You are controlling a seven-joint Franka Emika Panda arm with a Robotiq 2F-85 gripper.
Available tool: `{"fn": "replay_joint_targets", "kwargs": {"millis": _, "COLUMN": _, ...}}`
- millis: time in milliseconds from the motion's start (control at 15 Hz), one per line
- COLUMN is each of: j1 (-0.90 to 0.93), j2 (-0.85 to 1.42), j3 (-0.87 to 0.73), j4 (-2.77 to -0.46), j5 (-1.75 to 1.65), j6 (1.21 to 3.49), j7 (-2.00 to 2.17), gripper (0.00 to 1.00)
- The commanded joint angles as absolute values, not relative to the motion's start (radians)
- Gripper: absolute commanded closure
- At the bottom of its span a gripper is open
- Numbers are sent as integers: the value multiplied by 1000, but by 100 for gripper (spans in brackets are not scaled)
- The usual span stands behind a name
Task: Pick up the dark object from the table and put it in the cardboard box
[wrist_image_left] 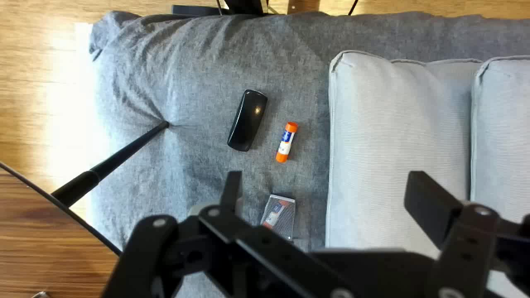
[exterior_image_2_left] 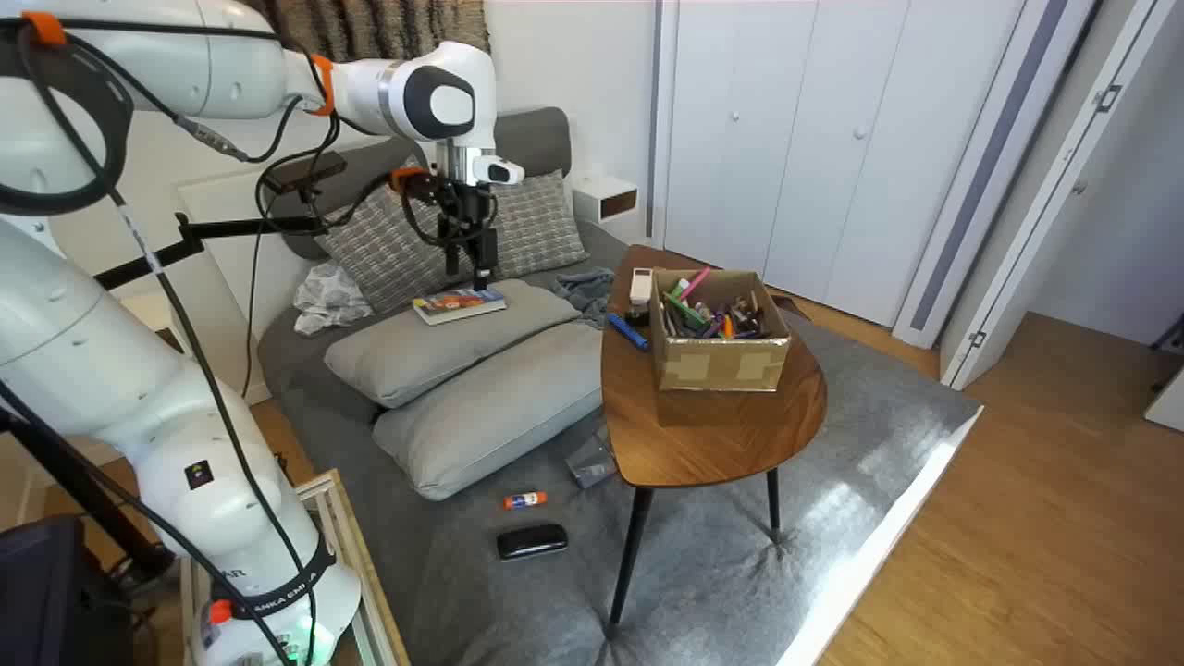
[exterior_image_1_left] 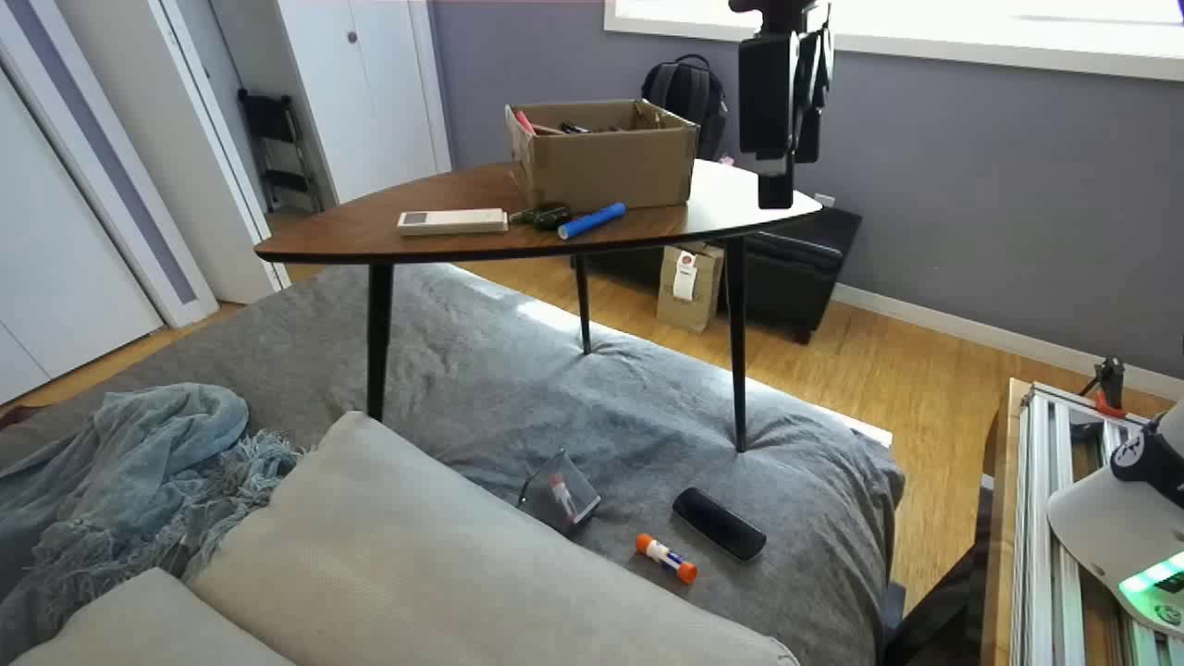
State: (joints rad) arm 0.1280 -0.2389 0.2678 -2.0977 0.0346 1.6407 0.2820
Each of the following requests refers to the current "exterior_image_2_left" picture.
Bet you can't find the small grey plaid cushion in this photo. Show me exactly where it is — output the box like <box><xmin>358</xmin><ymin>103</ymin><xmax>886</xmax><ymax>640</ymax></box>
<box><xmin>490</xmin><ymin>169</ymin><xmax>591</xmax><ymax>281</ymax></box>

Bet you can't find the white wardrobe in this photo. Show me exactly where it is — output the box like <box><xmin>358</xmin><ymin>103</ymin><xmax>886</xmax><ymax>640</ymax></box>
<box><xmin>653</xmin><ymin>0</ymin><xmax>1031</xmax><ymax>329</ymax></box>

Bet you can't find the colourful book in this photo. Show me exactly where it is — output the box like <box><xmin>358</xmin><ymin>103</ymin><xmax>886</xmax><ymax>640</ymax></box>
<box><xmin>410</xmin><ymin>285</ymin><xmax>510</xmax><ymax>329</ymax></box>

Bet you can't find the white sliding door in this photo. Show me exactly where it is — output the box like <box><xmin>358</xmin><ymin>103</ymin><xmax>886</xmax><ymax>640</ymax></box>
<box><xmin>892</xmin><ymin>0</ymin><xmax>1103</xmax><ymax>353</ymax></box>

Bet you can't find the blue pen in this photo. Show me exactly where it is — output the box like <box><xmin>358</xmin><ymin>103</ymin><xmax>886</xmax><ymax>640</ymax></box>
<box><xmin>603</xmin><ymin>311</ymin><xmax>653</xmax><ymax>354</ymax></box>

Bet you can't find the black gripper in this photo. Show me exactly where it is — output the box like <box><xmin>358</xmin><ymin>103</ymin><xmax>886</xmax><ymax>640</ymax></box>
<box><xmin>426</xmin><ymin>176</ymin><xmax>503</xmax><ymax>292</ymax></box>

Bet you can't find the cardboard box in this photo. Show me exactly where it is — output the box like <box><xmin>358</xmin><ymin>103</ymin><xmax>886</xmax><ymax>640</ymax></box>
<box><xmin>649</xmin><ymin>267</ymin><xmax>794</xmax><ymax>398</ymax></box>

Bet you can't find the large grey plaid cushion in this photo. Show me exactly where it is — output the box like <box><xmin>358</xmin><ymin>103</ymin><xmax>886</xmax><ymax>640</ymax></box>
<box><xmin>315</xmin><ymin>180</ymin><xmax>454</xmax><ymax>319</ymax></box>

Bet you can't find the brown woven wall hanging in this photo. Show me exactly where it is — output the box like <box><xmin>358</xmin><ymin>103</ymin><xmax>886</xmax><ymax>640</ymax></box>
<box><xmin>252</xmin><ymin>0</ymin><xmax>495</xmax><ymax>64</ymax></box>

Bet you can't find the black monitor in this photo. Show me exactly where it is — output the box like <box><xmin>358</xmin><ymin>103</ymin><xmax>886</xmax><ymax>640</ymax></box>
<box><xmin>0</xmin><ymin>514</ymin><xmax>136</xmax><ymax>666</ymax></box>

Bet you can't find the light wooden frame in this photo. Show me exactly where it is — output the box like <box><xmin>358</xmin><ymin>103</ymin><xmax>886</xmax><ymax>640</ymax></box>
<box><xmin>292</xmin><ymin>470</ymin><xmax>413</xmax><ymax>666</ymax></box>

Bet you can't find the shiny grey rug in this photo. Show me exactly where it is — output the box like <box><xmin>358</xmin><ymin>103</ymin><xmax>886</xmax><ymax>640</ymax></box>
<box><xmin>410</xmin><ymin>307</ymin><xmax>989</xmax><ymax>666</ymax></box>

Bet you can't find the green marker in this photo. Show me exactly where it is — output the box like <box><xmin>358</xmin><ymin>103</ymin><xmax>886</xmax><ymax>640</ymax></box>
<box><xmin>660</xmin><ymin>290</ymin><xmax>714</xmax><ymax>338</ymax></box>

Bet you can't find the wooden table with black legs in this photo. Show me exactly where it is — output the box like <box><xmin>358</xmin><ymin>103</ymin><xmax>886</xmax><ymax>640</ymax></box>
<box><xmin>601</xmin><ymin>239</ymin><xmax>831</xmax><ymax>631</ymax></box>

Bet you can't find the dark grey headrest cushion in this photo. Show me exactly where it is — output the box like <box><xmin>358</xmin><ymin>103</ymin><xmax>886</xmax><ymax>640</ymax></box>
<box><xmin>492</xmin><ymin>103</ymin><xmax>572</xmax><ymax>180</ymax></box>

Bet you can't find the grey low sofa bed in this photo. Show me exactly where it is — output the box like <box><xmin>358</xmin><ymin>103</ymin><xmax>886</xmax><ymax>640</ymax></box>
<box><xmin>257</xmin><ymin>217</ymin><xmax>639</xmax><ymax>666</ymax></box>

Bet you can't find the black glasses case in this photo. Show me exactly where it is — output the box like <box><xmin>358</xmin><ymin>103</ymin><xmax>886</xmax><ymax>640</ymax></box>
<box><xmin>492</xmin><ymin>522</ymin><xmax>572</xmax><ymax>561</ymax></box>

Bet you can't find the crumpled white cloth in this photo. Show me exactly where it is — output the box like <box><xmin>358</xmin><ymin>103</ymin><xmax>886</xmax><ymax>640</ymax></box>
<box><xmin>289</xmin><ymin>259</ymin><xmax>374</xmax><ymax>340</ymax></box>

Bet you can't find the black tripod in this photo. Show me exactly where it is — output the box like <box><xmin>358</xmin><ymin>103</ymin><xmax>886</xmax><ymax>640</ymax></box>
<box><xmin>0</xmin><ymin>211</ymin><xmax>336</xmax><ymax>587</ymax></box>

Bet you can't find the grey pillow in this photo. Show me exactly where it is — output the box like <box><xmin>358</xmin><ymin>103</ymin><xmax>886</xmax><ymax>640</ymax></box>
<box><xmin>322</xmin><ymin>279</ymin><xmax>586</xmax><ymax>411</ymax></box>
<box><xmin>371</xmin><ymin>320</ymin><xmax>608</xmax><ymax>503</ymax></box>

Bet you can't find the small white bedside shelf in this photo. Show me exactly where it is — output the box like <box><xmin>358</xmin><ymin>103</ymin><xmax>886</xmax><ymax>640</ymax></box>
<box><xmin>571</xmin><ymin>174</ymin><xmax>643</xmax><ymax>226</ymax></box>

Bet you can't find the white room door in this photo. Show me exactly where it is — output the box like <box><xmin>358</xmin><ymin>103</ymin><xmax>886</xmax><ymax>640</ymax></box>
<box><xmin>936</xmin><ymin>0</ymin><xmax>1184</xmax><ymax>391</ymax></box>

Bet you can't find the grey folded cloth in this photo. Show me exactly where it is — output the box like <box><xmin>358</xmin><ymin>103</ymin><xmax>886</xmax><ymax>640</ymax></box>
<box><xmin>548</xmin><ymin>267</ymin><xmax>621</xmax><ymax>320</ymax></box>

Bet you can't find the dark magazine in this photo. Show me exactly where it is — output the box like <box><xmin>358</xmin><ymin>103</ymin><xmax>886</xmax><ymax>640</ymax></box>
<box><xmin>561</xmin><ymin>429</ymin><xmax>621</xmax><ymax>493</ymax></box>

